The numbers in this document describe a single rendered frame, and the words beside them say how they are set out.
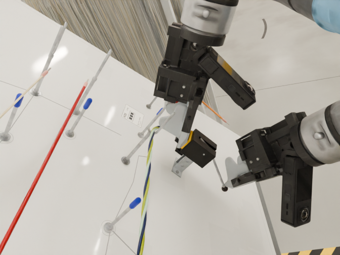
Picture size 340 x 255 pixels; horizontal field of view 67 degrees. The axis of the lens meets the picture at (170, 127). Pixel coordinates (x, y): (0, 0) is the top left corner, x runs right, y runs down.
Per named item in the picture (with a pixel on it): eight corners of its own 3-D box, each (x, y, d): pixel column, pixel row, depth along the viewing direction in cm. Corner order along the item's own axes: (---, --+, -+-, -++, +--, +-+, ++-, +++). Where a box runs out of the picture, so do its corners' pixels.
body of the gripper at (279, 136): (258, 138, 51) (313, 110, 42) (275, 180, 48) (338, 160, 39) (231, 142, 47) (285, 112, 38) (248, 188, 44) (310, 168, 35)
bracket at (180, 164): (180, 177, 52) (195, 164, 50) (171, 171, 52) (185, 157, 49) (184, 164, 56) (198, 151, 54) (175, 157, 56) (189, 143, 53)
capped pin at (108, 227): (102, 223, 36) (133, 193, 31) (112, 221, 37) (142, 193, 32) (104, 234, 35) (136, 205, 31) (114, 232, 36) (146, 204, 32)
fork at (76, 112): (72, 106, 47) (106, 45, 40) (81, 111, 48) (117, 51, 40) (69, 112, 46) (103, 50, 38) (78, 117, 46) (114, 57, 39)
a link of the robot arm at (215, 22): (237, 3, 40) (237, 9, 33) (227, 33, 42) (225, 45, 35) (190, -9, 40) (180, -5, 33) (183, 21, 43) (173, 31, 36)
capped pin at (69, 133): (69, 129, 43) (90, 93, 39) (76, 135, 43) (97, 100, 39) (62, 132, 42) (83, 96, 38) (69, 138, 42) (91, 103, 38)
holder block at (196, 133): (202, 168, 50) (215, 157, 48) (179, 152, 49) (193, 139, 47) (204, 156, 54) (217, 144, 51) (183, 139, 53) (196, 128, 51)
